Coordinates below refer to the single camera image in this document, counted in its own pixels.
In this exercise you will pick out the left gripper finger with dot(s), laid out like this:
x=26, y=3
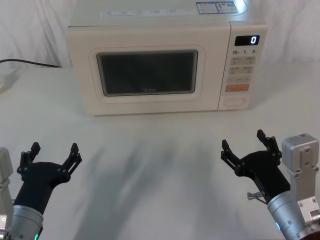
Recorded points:
x=72, y=160
x=25, y=160

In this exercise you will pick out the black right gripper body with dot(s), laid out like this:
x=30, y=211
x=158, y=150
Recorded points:
x=265, y=170

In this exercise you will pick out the white table cloth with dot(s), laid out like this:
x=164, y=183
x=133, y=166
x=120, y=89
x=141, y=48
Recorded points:
x=155, y=175

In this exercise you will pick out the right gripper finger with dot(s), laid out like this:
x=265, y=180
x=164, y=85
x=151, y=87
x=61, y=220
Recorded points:
x=271, y=146
x=230, y=157

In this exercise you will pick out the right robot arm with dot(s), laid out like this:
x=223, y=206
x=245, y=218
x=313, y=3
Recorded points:
x=297, y=155

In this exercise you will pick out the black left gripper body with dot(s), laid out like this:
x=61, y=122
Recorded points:
x=40, y=177

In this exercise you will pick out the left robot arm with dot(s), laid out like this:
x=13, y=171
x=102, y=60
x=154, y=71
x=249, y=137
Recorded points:
x=23, y=220

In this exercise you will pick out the cream microwave oven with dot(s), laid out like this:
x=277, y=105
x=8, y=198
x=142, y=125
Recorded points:
x=150, y=32

